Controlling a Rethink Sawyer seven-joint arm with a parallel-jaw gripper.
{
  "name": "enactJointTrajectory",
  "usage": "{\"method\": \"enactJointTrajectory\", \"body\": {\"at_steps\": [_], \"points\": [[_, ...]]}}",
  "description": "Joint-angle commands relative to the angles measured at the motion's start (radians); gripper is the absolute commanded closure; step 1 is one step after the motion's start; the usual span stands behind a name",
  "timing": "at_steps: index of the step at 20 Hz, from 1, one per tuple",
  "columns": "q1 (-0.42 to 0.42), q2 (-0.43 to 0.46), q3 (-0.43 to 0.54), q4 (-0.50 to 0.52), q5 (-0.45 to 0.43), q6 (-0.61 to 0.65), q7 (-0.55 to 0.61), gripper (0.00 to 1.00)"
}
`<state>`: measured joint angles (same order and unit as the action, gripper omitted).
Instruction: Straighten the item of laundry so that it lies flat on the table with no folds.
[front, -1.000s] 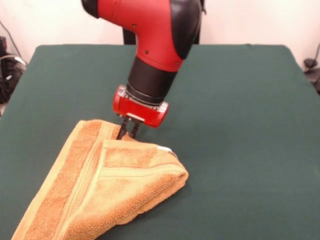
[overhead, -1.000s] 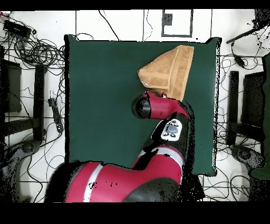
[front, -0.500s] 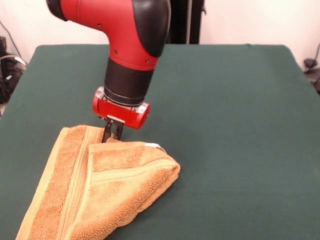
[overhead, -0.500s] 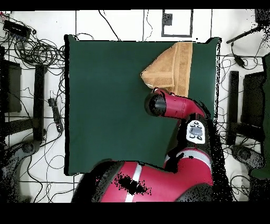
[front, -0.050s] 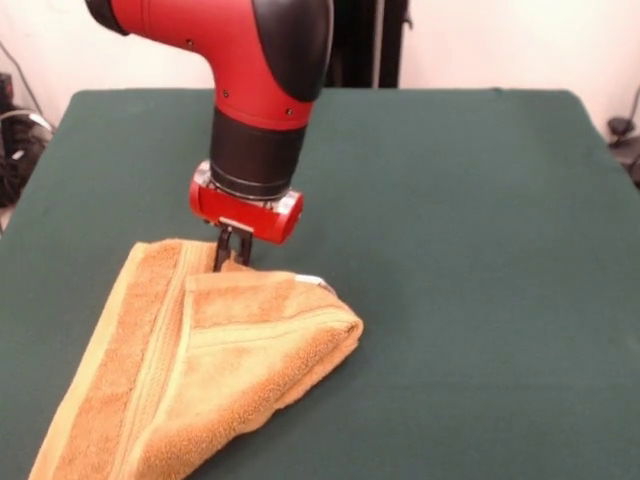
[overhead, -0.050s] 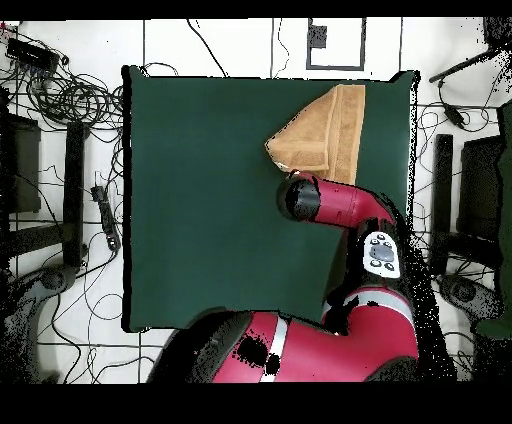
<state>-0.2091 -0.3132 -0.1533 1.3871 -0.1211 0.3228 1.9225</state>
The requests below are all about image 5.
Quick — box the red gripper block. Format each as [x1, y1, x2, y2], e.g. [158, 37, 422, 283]
[188, 159, 305, 274]

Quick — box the dark green table cloth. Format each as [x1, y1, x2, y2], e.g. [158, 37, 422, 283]
[0, 87, 640, 480]

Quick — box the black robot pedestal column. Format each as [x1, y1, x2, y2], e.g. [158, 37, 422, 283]
[324, 0, 414, 90]

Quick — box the tan terry towel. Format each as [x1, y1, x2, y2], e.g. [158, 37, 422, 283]
[27, 238, 365, 480]

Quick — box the dark stand base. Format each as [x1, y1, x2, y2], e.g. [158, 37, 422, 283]
[0, 72, 57, 207]
[607, 84, 640, 190]

